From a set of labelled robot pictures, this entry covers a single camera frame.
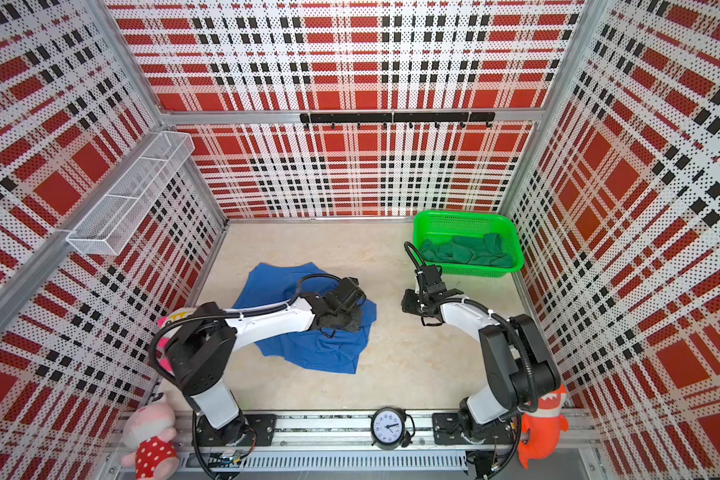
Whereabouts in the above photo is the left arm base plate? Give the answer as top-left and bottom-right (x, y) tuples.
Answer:
(193, 414), (277, 447)

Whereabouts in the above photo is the blue tank top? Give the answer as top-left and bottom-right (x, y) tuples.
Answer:
(233, 263), (377, 374)

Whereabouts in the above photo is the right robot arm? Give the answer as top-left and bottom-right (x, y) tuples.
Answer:
(401, 265), (561, 443)

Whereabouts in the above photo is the pink plush with yellow glasses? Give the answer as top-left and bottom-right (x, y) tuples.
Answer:
(156, 307), (196, 373)

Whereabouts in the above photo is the green tank top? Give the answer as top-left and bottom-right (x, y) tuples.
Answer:
(418, 233), (514, 269)

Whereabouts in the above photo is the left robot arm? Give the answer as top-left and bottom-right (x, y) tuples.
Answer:
(148, 273), (367, 446)

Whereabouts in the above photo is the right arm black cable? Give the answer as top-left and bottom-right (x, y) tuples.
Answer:
(403, 241), (541, 480)

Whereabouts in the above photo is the black hook rail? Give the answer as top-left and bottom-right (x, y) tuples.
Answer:
(299, 111), (496, 128)

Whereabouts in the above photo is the small black analog clock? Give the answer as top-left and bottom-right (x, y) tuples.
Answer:
(370, 406), (415, 450)

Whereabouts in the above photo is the white wire mesh shelf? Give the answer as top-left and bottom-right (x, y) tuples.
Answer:
(66, 130), (194, 256)

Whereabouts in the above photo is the red shark plush toy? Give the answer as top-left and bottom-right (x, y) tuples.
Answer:
(517, 385), (569, 469)

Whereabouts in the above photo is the green plastic basket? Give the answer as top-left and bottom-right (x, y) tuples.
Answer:
(412, 209), (526, 278)

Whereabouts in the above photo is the pink plush with strawberry dress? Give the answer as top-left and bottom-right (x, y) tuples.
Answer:
(120, 394), (180, 479)

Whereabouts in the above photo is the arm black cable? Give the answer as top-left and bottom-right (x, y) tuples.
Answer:
(147, 272), (343, 480)
(403, 241), (541, 480)

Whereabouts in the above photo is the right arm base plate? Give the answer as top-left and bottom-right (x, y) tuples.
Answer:
(432, 410), (515, 445)

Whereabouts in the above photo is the aluminium front rail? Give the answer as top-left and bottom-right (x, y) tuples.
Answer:
(101, 409), (601, 480)

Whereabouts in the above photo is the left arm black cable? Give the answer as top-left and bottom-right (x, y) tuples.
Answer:
(147, 272), (343, 480)

